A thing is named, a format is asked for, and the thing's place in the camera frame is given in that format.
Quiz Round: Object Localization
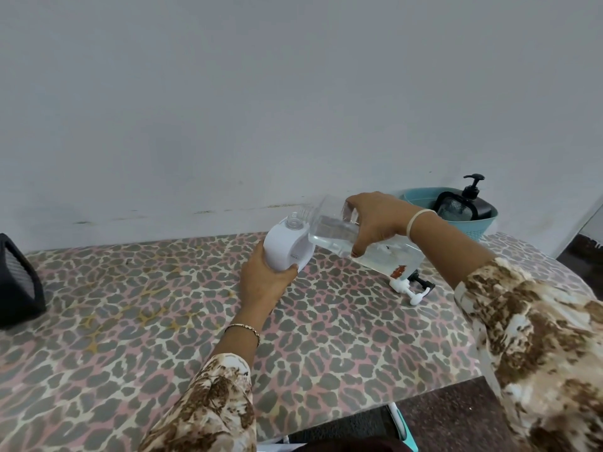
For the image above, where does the black pump with long tube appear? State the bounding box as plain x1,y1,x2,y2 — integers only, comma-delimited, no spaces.
406,270,437,295

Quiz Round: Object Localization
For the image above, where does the white pump head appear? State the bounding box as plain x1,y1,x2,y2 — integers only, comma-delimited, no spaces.
388,276,432,307

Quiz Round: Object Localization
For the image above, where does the white wrist band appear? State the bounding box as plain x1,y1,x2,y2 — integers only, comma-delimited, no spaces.
405,208,440,242

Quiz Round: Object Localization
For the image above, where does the short black pump head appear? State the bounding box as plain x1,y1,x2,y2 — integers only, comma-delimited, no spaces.
462,173,487,201

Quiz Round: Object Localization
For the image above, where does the leopard print ironing board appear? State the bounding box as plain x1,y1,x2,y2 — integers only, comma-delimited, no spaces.
0,230,597,452

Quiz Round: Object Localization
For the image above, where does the gold bracelet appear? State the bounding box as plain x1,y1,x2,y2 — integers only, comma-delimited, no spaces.
223,323,262,347

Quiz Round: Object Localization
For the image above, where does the black square soap dispenser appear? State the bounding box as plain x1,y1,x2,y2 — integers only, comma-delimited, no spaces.
433,190,494,223

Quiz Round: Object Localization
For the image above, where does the white ironing board leg frame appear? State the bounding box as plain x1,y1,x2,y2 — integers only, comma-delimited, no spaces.
254,402,420,452

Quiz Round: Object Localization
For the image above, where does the person's right hand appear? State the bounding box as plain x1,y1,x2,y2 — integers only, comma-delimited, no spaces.
344,191,423,259

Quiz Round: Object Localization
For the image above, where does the person's left hand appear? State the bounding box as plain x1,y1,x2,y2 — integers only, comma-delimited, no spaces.
238,241,300,323

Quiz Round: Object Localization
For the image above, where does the tall clear plastic bottle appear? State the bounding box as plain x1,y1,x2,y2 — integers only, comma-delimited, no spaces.
299,195,425,281

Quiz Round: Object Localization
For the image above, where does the person's right forearm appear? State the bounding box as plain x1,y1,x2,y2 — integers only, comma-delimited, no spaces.
407,212,603,452

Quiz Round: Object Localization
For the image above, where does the person's left forearm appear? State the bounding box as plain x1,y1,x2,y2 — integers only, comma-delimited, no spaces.
139,315,272,452

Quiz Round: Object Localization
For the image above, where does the person's dark maroon garment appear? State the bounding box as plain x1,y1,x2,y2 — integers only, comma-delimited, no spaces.
291,436,404,452

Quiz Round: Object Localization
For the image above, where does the white soap dispenser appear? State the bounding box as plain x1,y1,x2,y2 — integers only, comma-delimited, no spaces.
262,211,317,273

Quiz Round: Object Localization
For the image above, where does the teal plastic basket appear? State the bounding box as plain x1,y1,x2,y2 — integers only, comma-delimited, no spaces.
400,186,499,244

